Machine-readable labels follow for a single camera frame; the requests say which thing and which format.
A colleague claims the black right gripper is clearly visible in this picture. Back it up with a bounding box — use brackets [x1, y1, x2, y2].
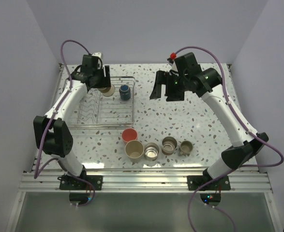
[150, 70, 189, 102]

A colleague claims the dark blue ceramic mug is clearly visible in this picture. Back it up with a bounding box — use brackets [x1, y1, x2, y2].
[119, 85, 131, 101]

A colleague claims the pink plastic cup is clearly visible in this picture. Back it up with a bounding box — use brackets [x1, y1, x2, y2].
[121, 128, 138, 145]

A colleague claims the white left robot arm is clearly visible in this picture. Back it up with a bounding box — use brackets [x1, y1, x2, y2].
[33, 53, 112, 190]

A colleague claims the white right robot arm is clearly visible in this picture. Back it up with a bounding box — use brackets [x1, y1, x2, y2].
[149, 52, 269, 190]

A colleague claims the steel cup front right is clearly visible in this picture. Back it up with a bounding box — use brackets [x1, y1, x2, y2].
[162, 136, 178, 155]

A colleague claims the steel cup front left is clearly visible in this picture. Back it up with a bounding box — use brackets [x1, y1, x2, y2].
[144, 143, 160, 161]

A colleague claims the beige plastic cup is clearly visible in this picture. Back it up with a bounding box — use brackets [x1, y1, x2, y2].
[125, 140, 144, 163]

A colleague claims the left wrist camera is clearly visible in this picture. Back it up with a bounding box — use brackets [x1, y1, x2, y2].
[92, 52, 103, 68]

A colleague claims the steel wire dish rack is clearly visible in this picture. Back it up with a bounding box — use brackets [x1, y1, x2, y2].
[66, 76, 135, 130]

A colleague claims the small olive handled cup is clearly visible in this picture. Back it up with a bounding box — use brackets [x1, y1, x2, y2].
[179, 141, 193, 156]

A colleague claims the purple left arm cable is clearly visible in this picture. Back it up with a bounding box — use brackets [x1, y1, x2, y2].
[34, 40, 95, 207]

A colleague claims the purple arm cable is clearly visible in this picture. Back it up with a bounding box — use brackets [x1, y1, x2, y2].
[34, 40, 95, 207]
[173, 45, 284, 232]

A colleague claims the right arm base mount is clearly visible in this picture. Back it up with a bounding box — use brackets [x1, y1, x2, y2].
[187, 175, 231, 191]

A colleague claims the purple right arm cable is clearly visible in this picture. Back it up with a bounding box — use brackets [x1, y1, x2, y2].
[173, 45, 284, 232]

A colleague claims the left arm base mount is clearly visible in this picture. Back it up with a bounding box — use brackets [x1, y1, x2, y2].
[57, 174, 103, 190]

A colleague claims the aluminium rail table edge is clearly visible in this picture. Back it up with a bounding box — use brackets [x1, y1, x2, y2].
[18, 167, 272, 193]

